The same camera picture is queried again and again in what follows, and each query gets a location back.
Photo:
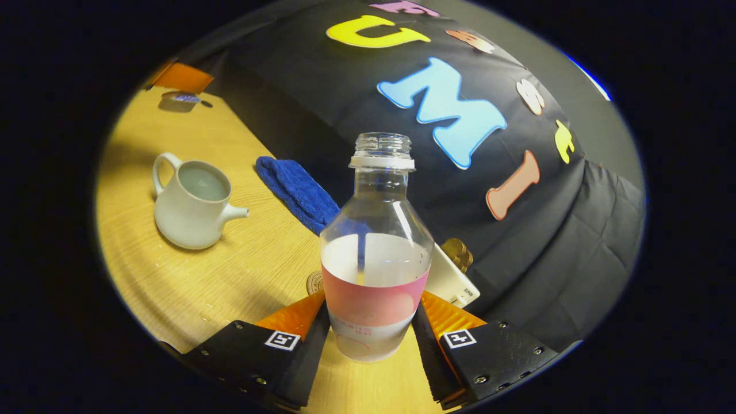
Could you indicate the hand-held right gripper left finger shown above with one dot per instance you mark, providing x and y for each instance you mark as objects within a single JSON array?
[{"x": 302, "y": 368}]

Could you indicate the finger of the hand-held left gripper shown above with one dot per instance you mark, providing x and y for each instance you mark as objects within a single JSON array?
[{"x": 183, "y": 77}]

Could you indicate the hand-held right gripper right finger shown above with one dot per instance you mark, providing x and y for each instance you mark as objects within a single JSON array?
[{"x": 431, "y": 362}]

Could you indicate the clear water bottle pink label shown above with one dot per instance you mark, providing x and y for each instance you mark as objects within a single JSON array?
[{"x": 374, "y": 307}]

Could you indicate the round wooden coaster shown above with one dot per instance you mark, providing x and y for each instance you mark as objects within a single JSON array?
[{"x": 314, "y": 283}]

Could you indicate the white teacup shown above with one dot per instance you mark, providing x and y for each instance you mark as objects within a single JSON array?
[{"x": 187, "y": 224}]

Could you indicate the white toaster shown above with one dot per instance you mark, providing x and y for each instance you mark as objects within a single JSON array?
[{"x": 451, "y": 282}]

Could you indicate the brown toast slice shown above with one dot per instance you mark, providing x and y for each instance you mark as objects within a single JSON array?
[
  {"x": 453, "y": 252},
  {"x": 468, "y": 257}
]

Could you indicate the black backdrop cloth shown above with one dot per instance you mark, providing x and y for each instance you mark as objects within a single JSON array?
[{"x": 345, "y": 98}]

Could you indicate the blue towel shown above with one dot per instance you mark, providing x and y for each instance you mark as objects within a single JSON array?
[{"x": 299, "y": 192}]

